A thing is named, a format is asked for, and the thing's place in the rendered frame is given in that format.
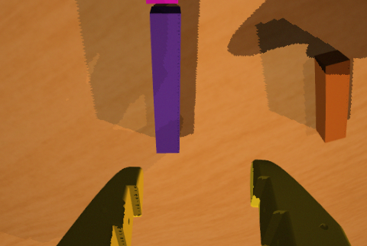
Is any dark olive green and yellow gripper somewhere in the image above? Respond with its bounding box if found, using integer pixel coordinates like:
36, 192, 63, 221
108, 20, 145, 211
57, 160, 352, 246

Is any orange rod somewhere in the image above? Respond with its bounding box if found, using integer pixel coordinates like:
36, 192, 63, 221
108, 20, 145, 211
314, 50, 350, 143

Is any purple rod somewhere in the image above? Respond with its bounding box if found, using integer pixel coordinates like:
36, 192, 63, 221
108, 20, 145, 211
150, 6, 181, 154

